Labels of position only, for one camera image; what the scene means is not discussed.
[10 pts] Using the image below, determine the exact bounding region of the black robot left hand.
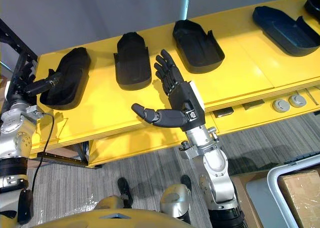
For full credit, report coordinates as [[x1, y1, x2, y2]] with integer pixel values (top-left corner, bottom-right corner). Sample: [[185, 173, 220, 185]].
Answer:
[[14, 60, 63, 97]]

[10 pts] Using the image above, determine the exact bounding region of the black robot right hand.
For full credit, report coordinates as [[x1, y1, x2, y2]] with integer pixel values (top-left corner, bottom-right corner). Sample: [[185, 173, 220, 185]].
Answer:
[[131, 49, 207, 133]]

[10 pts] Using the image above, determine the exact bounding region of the black plastic housing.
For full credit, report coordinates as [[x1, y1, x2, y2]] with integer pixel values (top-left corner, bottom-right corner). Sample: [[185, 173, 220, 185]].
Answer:
[[39, 46, 92, 111], [172, 19, 226, 75], [113, 31, 153, 92], [303, 0, 320, 17]]

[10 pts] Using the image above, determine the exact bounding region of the yellow shelf board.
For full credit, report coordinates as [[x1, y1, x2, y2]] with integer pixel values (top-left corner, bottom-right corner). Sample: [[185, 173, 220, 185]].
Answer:
[[29, 0, 320, 154], [87, 85, 320, 169]]

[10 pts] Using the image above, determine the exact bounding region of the dark flat plate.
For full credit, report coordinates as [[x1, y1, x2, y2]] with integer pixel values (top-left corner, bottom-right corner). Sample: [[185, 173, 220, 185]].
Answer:
[[215, 107, 235, 119], [241, 99, 266, 111]]

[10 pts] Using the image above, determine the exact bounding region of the grey round disc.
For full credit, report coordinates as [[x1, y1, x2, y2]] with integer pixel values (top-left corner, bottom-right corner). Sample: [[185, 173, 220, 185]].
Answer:
[[288, 94, 307, 109], [271, 98, 291, 113]]

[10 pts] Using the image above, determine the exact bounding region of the silver robot right leg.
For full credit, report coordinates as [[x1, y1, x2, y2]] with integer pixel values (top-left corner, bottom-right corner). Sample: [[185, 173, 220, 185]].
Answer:
[[159, 174, 194, 225]]

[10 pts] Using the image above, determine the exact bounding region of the flat brown cardboard sheet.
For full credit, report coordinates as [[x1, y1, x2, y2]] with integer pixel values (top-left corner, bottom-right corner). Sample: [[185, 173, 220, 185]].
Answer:
[[231, 169, 270, 228]]

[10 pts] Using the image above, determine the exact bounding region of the dark blue plastic housing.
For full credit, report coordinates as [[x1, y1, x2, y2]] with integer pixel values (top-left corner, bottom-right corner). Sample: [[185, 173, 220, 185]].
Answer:
[[251, 5, 320, 58]]

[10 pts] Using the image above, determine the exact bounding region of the white plastic bin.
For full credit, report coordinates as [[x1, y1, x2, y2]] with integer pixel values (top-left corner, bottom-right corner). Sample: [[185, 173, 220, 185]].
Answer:
[[265, 152, 320, 228]]

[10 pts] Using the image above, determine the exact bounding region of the robot torso shell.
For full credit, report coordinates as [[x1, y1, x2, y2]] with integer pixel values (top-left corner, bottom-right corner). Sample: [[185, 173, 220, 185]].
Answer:
[[37, 207, 214, 228]]

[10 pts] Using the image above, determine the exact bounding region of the brown cardboard box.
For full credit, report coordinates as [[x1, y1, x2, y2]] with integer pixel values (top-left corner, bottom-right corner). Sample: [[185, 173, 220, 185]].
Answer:
[[277, 168, 320, 228]]

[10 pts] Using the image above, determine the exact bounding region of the black metal rack frame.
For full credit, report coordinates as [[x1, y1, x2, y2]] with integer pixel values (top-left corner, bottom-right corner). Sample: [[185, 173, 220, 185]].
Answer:
[[0, 17, 39, 114]]

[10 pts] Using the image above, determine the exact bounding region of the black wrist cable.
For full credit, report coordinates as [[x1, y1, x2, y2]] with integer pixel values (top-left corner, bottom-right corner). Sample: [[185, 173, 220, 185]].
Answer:
[[30, 112, 55, 192]]

